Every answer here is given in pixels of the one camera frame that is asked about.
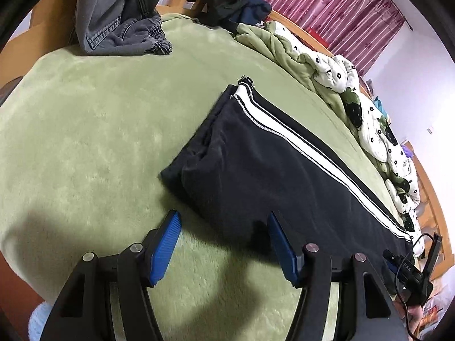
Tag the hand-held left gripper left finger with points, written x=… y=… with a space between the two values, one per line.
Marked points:
x=165 y=247

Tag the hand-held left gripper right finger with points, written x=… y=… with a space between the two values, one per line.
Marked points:
x=282 y=252

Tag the black pants with white stripes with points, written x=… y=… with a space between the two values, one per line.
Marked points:
x=266 y=170

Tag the person's right hand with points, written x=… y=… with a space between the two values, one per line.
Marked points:
x=416 y=319

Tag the purple cloth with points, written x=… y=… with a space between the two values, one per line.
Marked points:
x=408 y=152

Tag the green plush blanket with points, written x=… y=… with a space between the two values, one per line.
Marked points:
x=89 y=131

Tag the teal cloth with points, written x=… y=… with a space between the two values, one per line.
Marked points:
x=377 y=105

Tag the white floral quilt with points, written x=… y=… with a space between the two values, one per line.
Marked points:
x=330 y=67

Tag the red box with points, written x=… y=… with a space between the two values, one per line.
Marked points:
x=314 y=32
x=326 y=43

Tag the grey denim jeans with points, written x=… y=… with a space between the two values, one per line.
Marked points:
x=106 y=14

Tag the navy blue garment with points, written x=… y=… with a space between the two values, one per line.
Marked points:
x=256 y=7

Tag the maroon striped curtain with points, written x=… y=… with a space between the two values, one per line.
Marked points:
x=337 y=7

